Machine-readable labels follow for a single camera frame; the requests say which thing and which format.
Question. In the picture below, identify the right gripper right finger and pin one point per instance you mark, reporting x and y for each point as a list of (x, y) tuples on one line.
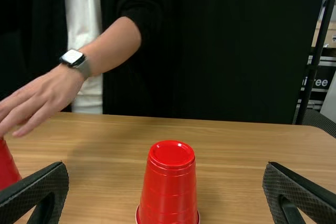
[(309, 195)]

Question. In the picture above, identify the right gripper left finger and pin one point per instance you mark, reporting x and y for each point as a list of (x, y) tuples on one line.
[(21, 197)]

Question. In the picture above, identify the red cup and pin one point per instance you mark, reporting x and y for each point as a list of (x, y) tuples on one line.
[(8, 166), (169, 187)]

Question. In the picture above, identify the black mesh chair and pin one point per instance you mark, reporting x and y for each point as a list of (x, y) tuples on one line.
[(317, 121)]

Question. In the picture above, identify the white panel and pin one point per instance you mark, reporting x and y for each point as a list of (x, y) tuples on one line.
[(330, 103)]

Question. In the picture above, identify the black case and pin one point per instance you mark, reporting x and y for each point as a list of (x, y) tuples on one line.
[(324, 82)]

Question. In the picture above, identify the person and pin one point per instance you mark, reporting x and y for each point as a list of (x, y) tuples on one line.
[(84, 24)]

